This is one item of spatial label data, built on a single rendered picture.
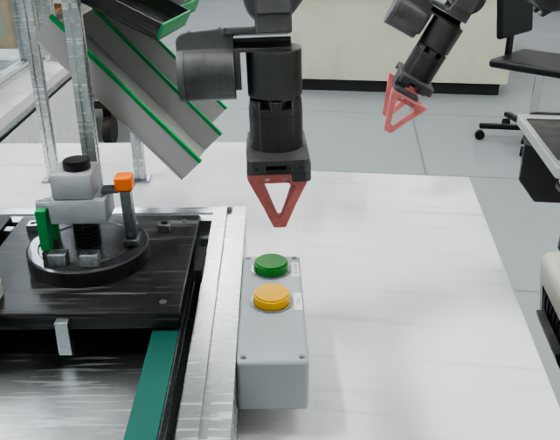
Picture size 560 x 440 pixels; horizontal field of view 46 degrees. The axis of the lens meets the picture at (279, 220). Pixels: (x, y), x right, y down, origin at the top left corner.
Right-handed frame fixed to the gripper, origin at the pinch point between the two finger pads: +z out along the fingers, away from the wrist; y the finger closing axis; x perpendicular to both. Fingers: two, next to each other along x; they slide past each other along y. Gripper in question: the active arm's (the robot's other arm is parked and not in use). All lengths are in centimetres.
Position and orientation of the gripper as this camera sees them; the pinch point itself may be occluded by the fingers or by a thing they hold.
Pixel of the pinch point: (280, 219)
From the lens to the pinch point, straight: 75.6
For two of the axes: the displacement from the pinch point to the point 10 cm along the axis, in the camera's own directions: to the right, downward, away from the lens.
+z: 0.3, 9.0, 4.3
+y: 0.3, 4.3, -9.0
